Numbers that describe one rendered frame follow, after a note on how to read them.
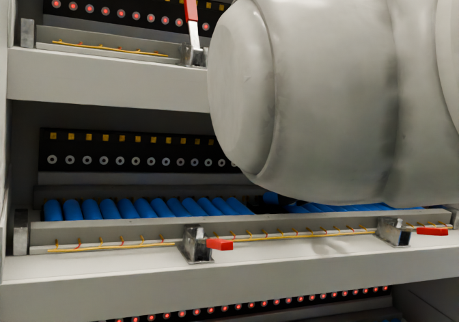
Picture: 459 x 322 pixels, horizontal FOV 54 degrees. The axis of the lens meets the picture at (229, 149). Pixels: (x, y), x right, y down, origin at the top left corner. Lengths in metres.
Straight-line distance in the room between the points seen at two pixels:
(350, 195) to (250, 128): 0.05
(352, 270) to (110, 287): 0.27
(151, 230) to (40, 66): 0.19
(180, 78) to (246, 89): 0.31
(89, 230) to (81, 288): 0.06
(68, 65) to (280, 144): 0.32
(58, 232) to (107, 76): 0.16
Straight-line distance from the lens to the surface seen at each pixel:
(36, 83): 0.45
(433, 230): 0.57
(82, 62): 0.45
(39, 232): 0.47
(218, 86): 0.19
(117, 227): 0.47
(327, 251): 0.54
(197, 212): 0.54
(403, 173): 0.17
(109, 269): 0.44
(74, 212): 0.51
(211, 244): 0.42
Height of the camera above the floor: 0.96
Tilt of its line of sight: 7 degrees up
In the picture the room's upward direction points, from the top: 1 degrees counter-clockwise
